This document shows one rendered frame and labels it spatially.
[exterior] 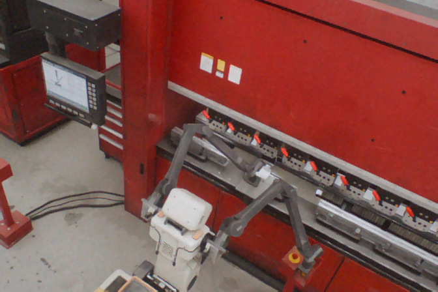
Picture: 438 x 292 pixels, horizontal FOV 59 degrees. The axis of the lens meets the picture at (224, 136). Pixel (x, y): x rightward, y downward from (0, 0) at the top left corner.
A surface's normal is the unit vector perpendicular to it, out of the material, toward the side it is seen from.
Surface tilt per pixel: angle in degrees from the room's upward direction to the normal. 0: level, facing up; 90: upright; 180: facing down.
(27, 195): 0
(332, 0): 90
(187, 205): 48
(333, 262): 90
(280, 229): 90
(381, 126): 90
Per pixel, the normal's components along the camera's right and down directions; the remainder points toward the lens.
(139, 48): -0.50, 0.49
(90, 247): 0.15, -0.77
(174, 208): -0.29, -0.17
